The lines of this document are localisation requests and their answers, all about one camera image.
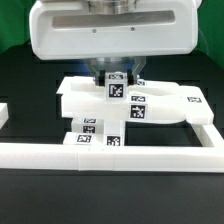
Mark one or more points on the white block at left edge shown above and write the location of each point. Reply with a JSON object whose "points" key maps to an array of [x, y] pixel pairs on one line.
{"points": [[3, 114]]}

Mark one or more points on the white chair back frame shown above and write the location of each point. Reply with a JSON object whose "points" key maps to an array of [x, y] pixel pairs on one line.
{"points": [[150, 102]]}

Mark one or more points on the white chair seat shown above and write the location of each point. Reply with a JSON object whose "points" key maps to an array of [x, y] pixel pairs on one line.
{"points": [[87, 125]]}

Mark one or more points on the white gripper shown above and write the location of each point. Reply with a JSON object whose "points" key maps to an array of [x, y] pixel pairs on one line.
{"points": [[82, 29]]}

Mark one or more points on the white U-shaped fence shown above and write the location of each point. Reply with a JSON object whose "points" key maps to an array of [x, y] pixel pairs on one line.
{"points": [[209, 157]]}

